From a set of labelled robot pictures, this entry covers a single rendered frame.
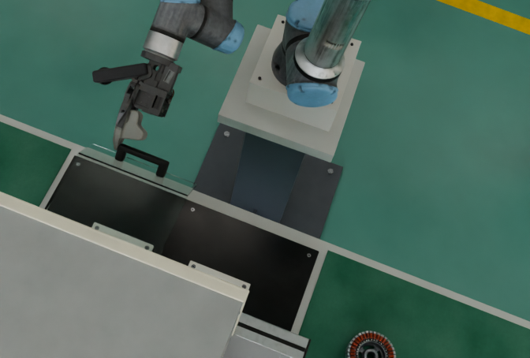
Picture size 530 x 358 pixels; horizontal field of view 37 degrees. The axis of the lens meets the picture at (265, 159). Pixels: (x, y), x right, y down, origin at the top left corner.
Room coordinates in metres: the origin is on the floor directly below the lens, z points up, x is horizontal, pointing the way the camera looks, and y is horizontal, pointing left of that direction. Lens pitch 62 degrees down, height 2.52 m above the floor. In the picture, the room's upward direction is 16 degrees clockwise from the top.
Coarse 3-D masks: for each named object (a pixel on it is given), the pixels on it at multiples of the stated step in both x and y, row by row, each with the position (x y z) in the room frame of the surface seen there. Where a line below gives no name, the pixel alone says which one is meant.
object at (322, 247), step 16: (32, 128) 0.87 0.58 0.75; (64, 144) 0.85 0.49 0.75; (48, 192) 0.71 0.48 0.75; (192, 192) 0.82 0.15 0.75; (224, 208) 0.80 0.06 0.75; (240, 208) 0.81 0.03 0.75; (256, 224) 0.78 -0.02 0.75; (272, 224) 0.79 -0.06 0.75; (304, 240) 0.78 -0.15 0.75; (320, 240) 0.79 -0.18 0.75; (320, 256) 0.75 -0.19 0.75; (352, 256) 0.77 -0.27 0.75; (400, 272) 0.76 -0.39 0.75; (432, 288) 0.75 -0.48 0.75; (304, 304) 0.62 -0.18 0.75; (480, 304) 0.74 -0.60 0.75; (512, 320) 0.72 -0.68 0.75
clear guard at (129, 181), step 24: (72, 168) 0.65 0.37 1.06; (96, 168) 0.67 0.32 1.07; (120, 168) 0.68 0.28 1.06; (144, 168) 0.71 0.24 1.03; (72, 192) 0.60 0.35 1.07; (96, 192) 0.61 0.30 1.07; (120, 192) 0.63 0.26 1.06; (144, 192) 0.64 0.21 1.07; (168, 192) 0.66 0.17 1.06; (72, 216) 0.55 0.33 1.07; (96, 216) 0.57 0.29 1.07; (120, 216) 0.58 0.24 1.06; (144, 216) 0.59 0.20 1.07; (168, 216) 0.61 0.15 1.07; (144, 240) 0.55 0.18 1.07
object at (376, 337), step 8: (360, 336) 0.57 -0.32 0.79; (368, 336) 0.57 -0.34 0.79; (376, 336) 0.58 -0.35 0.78; (352, 344) 0.55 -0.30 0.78; (360, 344) 0.55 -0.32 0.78; (368, 344) 0.56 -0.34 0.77; (376, 344) 0.56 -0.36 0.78; (384, 344) 0.57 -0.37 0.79; (352, 352) 0.53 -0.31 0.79; (368, 352) 0.54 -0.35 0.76; (376, 352) 0.54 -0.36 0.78; (384, 352) 0.55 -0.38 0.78; (392, 352) 0.55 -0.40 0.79
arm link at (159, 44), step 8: (152, 32) 0.93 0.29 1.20; (152, 40) 0.91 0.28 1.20; (160, 40) 0.91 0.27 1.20; (168, 40) 0.92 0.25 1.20; (176, 40) 0.93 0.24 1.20; (144, 48) 0.90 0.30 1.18; (152, 48) 0.90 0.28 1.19; (160, 48) 0.90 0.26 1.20; (168, 48) 0.91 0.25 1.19; (176, 48) 0.92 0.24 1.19; (160, 56) 0.89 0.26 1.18; (168, 56) 0.90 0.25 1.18; (176, 56) 0.91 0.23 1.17
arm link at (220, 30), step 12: (204, 0) 1.06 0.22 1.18; (216, 0) 1.06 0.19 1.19; (228, 0) 1.08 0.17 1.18; (216, 12) 1.03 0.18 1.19; (228, 12) 1.05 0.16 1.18; (204, 24) 0.98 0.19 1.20; (216, 24) 1.00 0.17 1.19; (228, 24) 1.02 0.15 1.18; (240, 24) 1.04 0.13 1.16; (192, 36) 0.96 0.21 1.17; (204, 36) 0.97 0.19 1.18; (216, 36) 0.98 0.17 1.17; (228, 36) 0.99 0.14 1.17; (240, 36) 1.01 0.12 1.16; (216, 48) 0.98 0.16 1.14; (228, 48) 0.98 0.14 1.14
